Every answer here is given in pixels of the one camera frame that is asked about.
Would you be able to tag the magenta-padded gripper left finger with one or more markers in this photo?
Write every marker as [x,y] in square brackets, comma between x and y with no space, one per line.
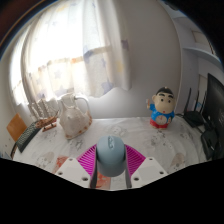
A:
[71,170]

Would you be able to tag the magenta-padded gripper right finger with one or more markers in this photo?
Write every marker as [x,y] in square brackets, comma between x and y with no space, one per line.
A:
[150,170]

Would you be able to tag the light blue computer mouse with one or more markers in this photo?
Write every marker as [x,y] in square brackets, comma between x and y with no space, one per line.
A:
[111,156]

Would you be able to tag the white printed tablecloth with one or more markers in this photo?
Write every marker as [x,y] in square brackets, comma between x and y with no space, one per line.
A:
[140,140]

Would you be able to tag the white ceramic jug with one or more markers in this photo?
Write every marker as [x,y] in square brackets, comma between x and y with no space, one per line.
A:
[74,121]

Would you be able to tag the black keyboard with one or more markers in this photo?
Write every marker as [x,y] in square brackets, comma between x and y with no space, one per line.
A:
[27,136]

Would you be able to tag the wooden model sailing ship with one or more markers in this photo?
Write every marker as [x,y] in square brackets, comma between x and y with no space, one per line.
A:
[45,116]

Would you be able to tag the cartoon boy figure clock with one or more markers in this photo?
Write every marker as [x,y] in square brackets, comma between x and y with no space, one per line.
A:
[162,110]

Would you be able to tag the black desk device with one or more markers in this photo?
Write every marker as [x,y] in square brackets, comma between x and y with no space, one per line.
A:
[210,143]

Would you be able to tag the black router with antennas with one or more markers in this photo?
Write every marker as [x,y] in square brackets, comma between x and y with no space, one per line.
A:
[193,116]

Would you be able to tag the orange wooden chair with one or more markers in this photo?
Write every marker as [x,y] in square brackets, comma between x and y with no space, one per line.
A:
[16,126]

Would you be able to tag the black computer monitor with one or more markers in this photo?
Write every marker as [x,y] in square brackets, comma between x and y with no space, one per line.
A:
[216,110]

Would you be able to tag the white star-print curtain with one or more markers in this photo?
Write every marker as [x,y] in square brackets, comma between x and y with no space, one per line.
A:
[76,43]

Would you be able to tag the white wall shelf unit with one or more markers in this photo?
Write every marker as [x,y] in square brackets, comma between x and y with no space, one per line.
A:
[200,50]

